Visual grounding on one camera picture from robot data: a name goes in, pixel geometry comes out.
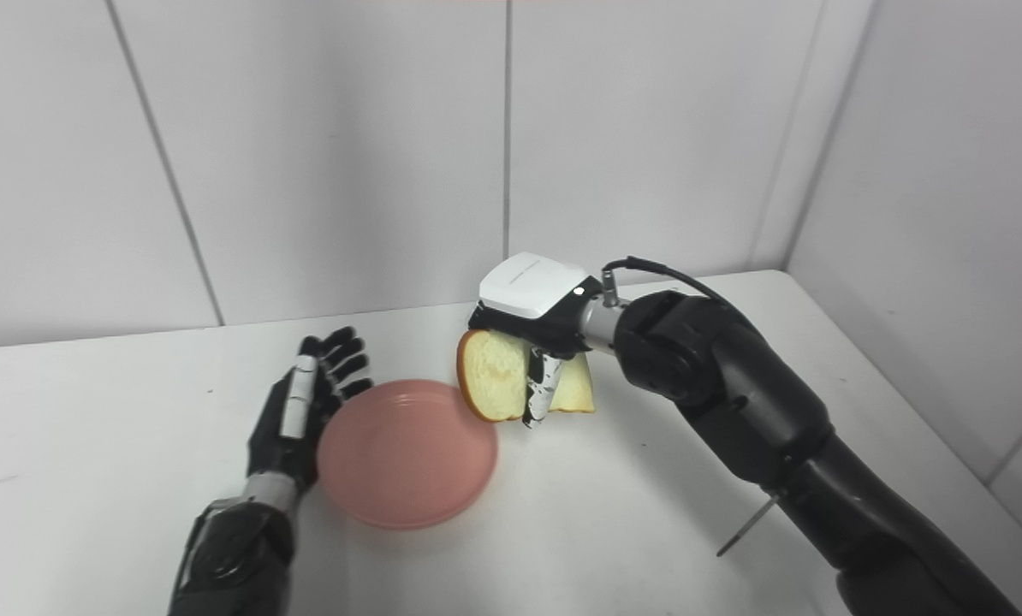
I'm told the slice of white bread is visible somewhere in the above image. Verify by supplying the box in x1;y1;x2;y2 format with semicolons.
456;329;597;423

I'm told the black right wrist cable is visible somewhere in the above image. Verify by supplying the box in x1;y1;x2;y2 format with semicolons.
601;256;734;309

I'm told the pink round plate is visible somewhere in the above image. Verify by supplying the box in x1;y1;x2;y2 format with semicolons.
317;379;500;531

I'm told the thin grey zip tie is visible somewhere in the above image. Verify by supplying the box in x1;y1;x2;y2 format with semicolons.
716;492;781;557

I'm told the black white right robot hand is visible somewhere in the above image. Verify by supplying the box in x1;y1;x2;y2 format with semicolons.
468;252;604;429

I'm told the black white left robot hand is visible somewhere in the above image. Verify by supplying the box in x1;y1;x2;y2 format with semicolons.
247;326;373;495

